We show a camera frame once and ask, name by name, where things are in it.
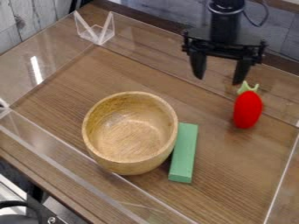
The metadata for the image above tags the clear acrylic corner bracket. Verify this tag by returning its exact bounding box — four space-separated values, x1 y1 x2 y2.
73 11 114 46

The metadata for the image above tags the red plush fruit green stem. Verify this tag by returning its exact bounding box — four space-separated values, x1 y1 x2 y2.
233 80 262 129

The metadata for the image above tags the clear acrylic tray wall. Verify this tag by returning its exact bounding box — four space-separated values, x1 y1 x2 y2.
0 7 299 224

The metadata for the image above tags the black cable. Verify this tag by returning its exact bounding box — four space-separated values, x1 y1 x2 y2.
0 199 29 210

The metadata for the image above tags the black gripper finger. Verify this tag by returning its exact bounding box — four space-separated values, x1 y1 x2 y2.
232 58 250 85
189 52 206 80

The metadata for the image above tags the black metal stand bracket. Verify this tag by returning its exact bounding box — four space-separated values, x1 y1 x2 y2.
25 195 67 224

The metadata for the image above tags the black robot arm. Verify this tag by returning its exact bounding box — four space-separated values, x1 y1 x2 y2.
181 0 268 85

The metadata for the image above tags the wooden bowl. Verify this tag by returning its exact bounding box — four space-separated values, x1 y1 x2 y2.
81 91 178 175

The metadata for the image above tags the green rectangular block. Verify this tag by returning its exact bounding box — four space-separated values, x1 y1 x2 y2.
168 122 198 183

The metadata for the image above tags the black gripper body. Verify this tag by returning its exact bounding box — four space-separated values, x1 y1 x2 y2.
181 28 266 65

